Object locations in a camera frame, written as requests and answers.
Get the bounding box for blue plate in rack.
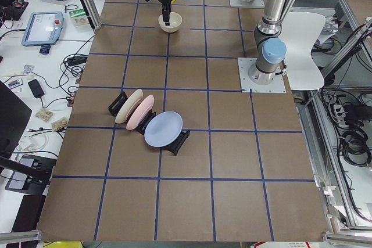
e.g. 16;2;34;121
144;112;183;148

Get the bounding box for cream ceramic bowl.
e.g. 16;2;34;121
158;12;183;33

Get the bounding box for pink plate in rack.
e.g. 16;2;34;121
126;95;155;130

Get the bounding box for green white box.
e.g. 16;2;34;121
69;9;89;27

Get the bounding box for near blue teach pendant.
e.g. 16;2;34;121
22;12;64;46

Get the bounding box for black monitor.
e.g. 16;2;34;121
0;82;32;158

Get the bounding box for white chair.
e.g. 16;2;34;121
279;12;326;91

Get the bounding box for black phone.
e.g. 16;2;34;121
28;79;45;99

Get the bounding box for cream plate in rack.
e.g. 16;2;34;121
115;89;143;124

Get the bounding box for black dish rack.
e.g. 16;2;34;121
108;92;190;156

